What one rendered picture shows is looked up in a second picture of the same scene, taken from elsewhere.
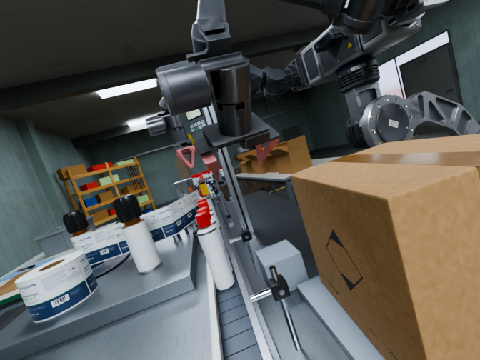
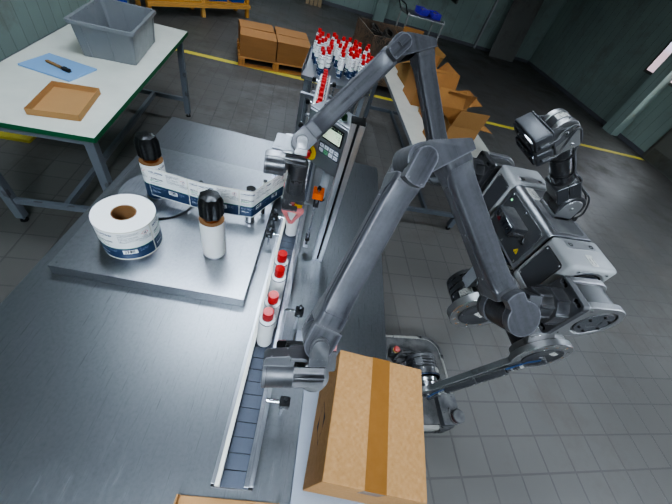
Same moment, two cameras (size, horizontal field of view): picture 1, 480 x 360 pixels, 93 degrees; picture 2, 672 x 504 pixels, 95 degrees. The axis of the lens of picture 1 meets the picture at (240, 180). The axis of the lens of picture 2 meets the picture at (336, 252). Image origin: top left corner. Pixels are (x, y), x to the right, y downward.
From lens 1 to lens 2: 0.72 m
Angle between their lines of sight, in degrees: 40
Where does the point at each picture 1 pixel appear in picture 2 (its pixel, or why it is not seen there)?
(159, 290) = (216, 296)
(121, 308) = (182, 292)
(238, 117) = not seen: hidden behind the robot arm
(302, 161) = not seen: hidden behind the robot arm
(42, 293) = (116, 243)
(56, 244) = (99, 45)
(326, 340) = (295, 419)
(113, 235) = (186, 187)
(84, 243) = (154, 176)
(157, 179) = not seen: outside the picture
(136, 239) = (210, 237)
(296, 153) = (457, 132)
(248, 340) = (255, 403)
